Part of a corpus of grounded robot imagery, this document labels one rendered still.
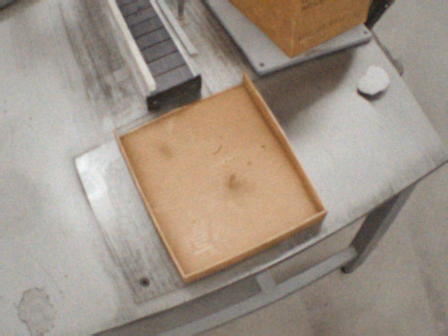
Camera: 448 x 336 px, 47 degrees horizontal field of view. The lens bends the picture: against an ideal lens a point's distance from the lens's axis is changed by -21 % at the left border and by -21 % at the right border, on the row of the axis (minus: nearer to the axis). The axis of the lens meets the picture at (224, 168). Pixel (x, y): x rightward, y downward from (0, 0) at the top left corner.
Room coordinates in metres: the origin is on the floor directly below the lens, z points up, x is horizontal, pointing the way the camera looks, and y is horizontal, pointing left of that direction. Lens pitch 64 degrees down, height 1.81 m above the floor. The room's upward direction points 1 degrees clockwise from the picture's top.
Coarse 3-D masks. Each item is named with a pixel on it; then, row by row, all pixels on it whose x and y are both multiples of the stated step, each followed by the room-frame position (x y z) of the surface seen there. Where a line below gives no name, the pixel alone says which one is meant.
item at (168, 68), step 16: (128, 0) 0.85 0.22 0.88; (144, 0) 0.85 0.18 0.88; (128, 16) 0.80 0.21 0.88; (144, 16) 0.80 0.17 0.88; (144, 32) 0.75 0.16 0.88; (160, 32) 0.74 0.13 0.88; (144, 48) 0.70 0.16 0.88; (160, 48) 0.70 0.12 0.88; (176, 48) 0.70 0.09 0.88; (160, 64) 0.66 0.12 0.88; (176, 64) 0.66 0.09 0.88; (144, 80) 0.65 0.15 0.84; (160, 80) 0.62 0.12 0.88; (176, 80) 0.62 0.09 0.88
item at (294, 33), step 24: (240, 0) 0.83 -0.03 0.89; (264, 0) 0.77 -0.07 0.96; (288, 0) 0.71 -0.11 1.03; (312, 0) 0.72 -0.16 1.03; (336, 0) 0.76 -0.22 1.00; (360, 0) 0.81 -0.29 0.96; (264, 24) 0.76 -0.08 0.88; (288, 24) 0.71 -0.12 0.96; (312, 24) 0.73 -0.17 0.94; (336, 24) 0.77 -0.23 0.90; (288, 48) 0.70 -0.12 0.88
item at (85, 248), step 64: (64, 0) 0.93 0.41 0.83; (192, 0) 0.89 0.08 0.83; (0, 64) 0.74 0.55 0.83; (64, 64) 0.72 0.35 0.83; (320, 64) 0.71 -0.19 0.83; (384, 64) 0.73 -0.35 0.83; (0, 128) 0.56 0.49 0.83; (64, 128) 0.55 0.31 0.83; (128, 128) 0.55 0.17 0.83; (320, 128) 0.55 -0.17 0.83; (384, 128) 0.56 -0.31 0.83; (0, 192) 0.41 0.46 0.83; (64, 192) 0.42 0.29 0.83; (128, 192) 0.42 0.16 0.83; (320, 192) 0.43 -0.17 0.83; (384, 192) 0.43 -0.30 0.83; (0, 256) 0.27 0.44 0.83; (64, 256) 0.29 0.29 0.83; (128, 256) 0.30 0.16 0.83; (256, 256) 0.31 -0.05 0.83; (0, 320) 0.13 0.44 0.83; (64, 320) 0.16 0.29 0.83; (128, 320) 0.18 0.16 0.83
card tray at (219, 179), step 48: (240, 96) 0.61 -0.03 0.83; (144, 144) 0.51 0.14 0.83; (192, 144) 0.51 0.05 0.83; (240, 144) 0.52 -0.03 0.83; (288, 144) 0.50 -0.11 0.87; (144, 192) 0.42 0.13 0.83; (192, 192) 0.43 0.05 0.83; (240, 192) 0.43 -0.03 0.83; (288, 192) 0.43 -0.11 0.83; (192, 240) 0.34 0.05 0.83; (240, 240) 0.34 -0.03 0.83
